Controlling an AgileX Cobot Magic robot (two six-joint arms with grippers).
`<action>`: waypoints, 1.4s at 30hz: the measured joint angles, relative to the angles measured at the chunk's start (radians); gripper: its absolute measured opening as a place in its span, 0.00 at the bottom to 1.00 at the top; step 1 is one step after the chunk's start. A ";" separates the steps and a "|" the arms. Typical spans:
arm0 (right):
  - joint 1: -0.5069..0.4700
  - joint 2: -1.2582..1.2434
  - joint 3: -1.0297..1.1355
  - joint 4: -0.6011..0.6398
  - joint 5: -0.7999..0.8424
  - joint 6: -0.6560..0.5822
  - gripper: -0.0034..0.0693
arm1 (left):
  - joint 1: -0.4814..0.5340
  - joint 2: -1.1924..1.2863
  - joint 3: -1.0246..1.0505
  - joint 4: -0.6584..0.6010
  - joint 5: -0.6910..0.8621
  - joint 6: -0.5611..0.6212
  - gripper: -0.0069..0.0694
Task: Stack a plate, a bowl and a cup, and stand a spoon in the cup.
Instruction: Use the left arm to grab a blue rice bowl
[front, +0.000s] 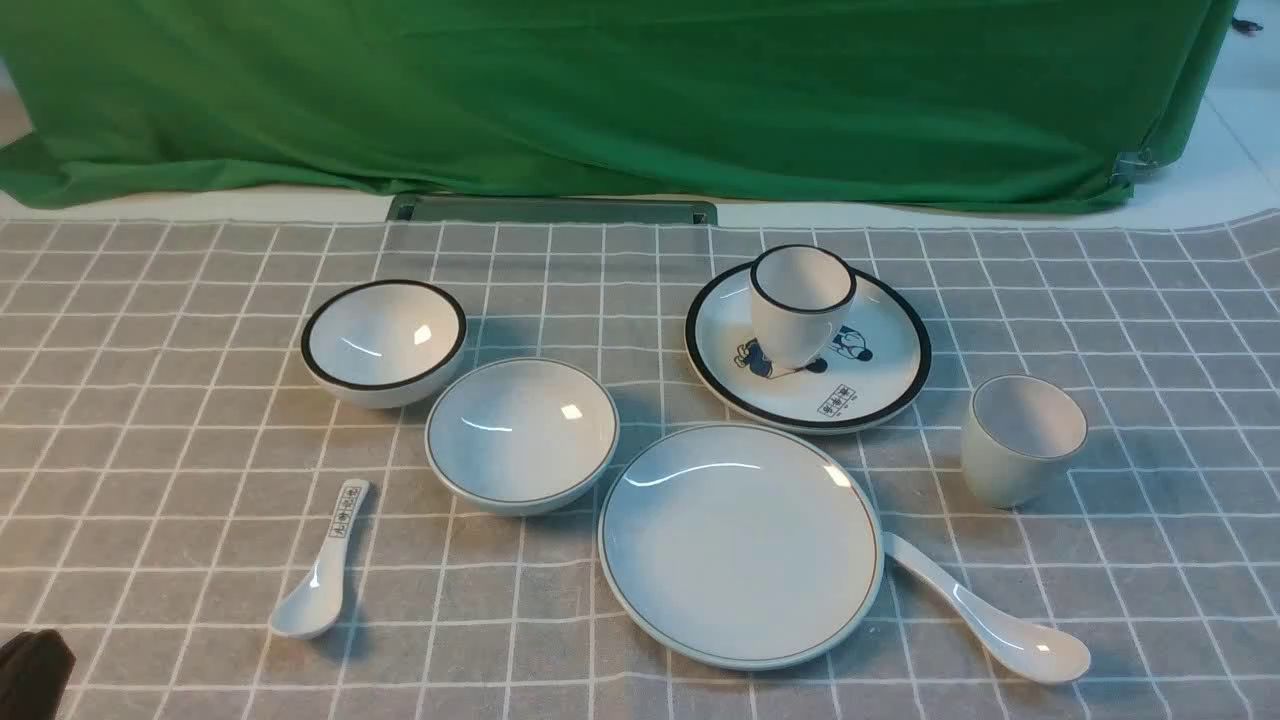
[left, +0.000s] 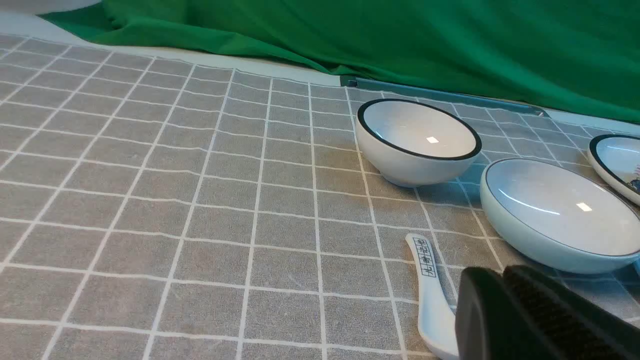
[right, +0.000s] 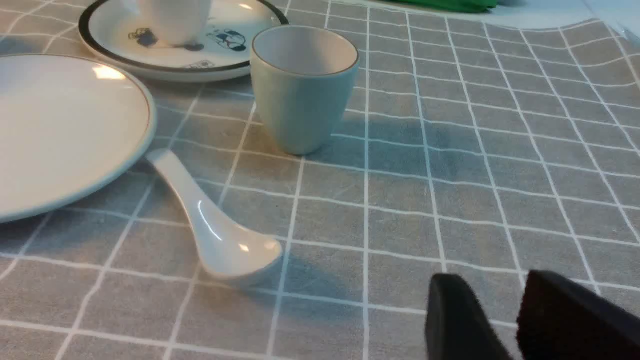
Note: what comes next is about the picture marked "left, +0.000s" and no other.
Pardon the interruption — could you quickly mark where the green backdrop cloth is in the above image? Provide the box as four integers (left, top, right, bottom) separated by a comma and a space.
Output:
42, 0, 640, 124

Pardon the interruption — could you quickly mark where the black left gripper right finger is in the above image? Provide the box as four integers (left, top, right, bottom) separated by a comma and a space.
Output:
502, 265, 639, 360

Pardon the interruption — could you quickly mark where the white spoon with characters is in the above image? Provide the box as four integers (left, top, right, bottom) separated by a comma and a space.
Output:
405, 233, 460, 360

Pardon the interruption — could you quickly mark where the pale blue shallow bowl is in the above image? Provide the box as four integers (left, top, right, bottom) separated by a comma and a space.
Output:
479, 158, 640, 275

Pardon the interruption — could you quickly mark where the white plate black rim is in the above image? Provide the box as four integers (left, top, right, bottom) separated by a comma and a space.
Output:
587, 134, 640, 206

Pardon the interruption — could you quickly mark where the white bowl black rim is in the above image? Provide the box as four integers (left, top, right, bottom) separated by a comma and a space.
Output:
355, 98, 483, 188

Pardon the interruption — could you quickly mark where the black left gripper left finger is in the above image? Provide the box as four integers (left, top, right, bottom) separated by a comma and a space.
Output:
455, 267, 551, 360

